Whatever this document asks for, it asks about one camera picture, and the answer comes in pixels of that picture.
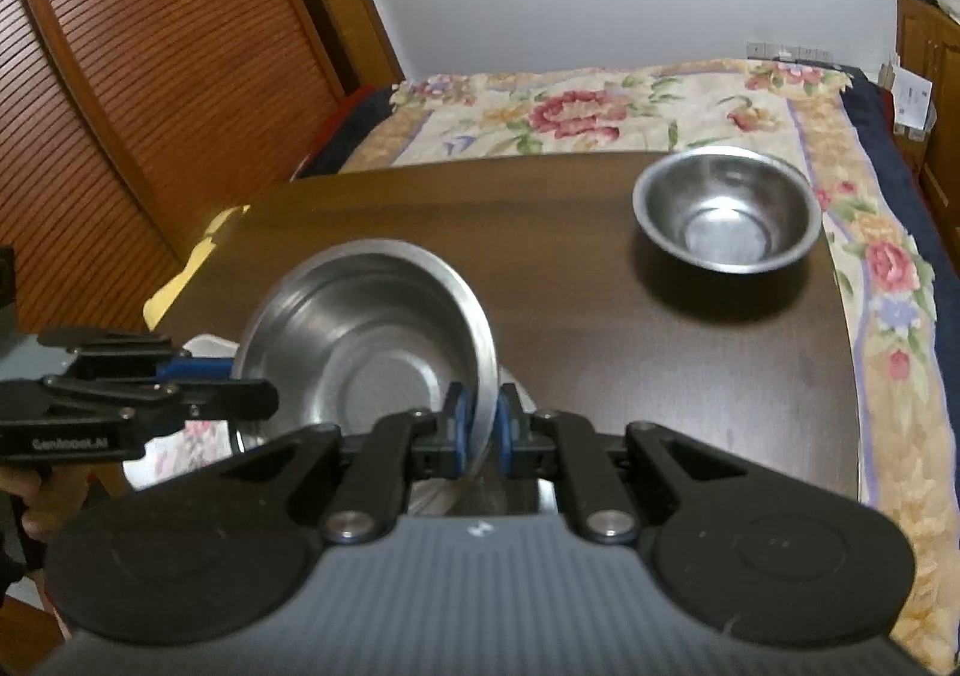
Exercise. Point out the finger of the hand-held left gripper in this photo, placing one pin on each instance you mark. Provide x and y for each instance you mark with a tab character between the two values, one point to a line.
120	349
225	398

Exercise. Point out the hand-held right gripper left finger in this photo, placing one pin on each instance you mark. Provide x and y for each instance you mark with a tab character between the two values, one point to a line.
458	424

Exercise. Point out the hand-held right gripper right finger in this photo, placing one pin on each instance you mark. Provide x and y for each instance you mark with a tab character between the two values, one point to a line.
505	424

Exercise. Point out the large white floral plate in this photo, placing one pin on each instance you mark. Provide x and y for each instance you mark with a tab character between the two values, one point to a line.
191	447

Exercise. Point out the stainless steel bowl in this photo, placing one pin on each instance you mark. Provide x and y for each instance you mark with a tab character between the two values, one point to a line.
724	211
360	338

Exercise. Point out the person's left hand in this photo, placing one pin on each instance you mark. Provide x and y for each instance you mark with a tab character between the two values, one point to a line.
64	496

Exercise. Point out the yellow cloth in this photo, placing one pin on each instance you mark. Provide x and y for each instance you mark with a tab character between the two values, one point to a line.
191	263

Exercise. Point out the wooden louvred wardrobe door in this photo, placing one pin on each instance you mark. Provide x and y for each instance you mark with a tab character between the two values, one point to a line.
187	30
67	196

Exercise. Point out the floral bed blanket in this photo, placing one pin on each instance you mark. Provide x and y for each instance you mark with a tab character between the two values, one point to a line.
570	113

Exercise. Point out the white paper box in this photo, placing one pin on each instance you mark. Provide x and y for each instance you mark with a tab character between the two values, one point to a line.
911	98

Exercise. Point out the wooden cabinet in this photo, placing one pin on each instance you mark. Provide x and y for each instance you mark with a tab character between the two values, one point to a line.
934	68

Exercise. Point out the row of wall sockets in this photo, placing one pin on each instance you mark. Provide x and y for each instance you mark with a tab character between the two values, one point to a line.
787	51

